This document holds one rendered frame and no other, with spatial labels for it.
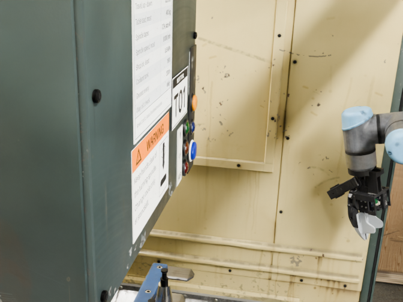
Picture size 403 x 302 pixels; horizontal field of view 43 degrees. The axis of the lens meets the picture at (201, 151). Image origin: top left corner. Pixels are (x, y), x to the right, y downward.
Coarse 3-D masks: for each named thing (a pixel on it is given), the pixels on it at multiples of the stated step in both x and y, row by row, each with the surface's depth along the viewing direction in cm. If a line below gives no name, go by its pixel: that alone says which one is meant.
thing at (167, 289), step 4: (168, 284) 110; (160, 288) 109; (164, 288) 109; (168, 288) 109; (160, 292) 109; (164, 292) 109; (168, 292) 109; (156, 296) 111; (160, 296) 109; (164, 296) 109; (168, 296) 109; (156, 300) 110; (160, 300) 109; (164, 300) 109; (168, 300) 109; (172, 300) 111
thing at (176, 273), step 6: (168, 270) 128; (174, 270) 128; (180, 270) 128; (186, 270) 128; (192, 270) 129; (168, 276) 126; (174, 276) 126; (180, 276) 126; (186, 276) 126; (192, 276) 126
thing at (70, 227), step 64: (0, 0) 36; (64, 0) 36; (128, 0) 46; (192, 0) 74; (0, 64) 38; (64, 64) 37; (128, 64) 48; (0, 128) 40; (64, 128) 39; (128, 128) 50; (0, 192) 42; (64, 192) 41; (128, 192) 51; (0, 256) 44; (64, 256) 43; (128, 256) 53
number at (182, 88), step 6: (186, 84) 74; (180, 90) 71; (186, 90) 75; (180, 96) 71; (186, 96) 75; (180, 102) 71; (186, 102) 76; (180, 108) 72; (186, 108) 76; (180, 114) 72
